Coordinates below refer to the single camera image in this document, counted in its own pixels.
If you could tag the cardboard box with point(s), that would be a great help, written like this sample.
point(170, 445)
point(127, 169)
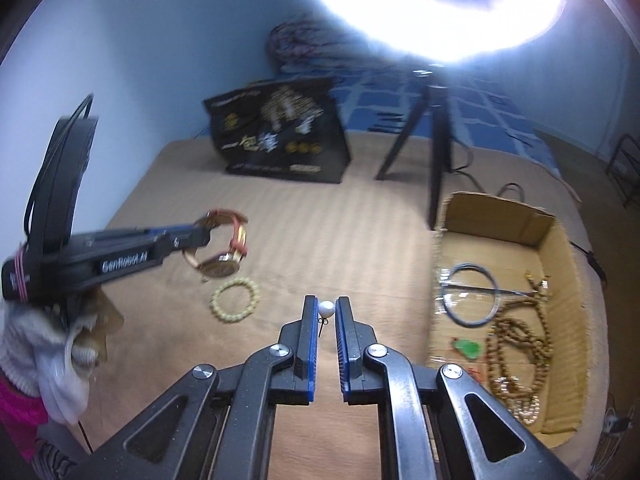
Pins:
point(500, 220)

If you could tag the person's left forearm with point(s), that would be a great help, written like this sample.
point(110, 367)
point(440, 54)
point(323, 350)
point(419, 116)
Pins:
point(17, 410)

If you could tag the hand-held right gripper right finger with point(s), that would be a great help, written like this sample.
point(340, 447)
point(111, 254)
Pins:
point(342, 340)

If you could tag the person's left hand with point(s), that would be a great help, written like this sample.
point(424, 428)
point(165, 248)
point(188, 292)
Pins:
point(30, 350)

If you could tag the dark thin bangle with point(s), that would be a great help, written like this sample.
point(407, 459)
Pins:
point(448, 305)

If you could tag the rolled patterned blanket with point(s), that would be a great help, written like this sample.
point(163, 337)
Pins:
point(300, 45)

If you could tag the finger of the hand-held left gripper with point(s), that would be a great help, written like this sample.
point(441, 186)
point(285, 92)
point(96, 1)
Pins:
point(185, 230)
point(192, 246)

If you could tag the blue patterned sheet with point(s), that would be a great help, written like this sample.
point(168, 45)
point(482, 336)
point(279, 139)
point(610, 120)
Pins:
point(490, 110)

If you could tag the black clothes rack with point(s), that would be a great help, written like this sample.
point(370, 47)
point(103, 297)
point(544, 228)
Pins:
point(622, 160)

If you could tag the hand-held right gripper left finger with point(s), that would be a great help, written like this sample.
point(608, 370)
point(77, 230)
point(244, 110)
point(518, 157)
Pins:
point(312, 340)

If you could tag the black printed bag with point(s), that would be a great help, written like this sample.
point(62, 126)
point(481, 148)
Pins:
point(260, 155)

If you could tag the pearl earring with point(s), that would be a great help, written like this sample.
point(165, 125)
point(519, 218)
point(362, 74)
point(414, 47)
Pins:
point(326, 307)

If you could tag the black tripod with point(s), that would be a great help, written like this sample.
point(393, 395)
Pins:
point(437, 160)

